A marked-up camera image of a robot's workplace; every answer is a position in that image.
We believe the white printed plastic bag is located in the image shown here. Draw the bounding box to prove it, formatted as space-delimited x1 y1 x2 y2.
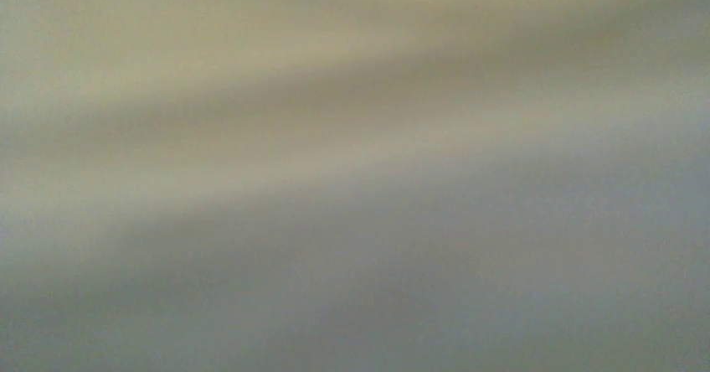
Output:
1 0 709 371

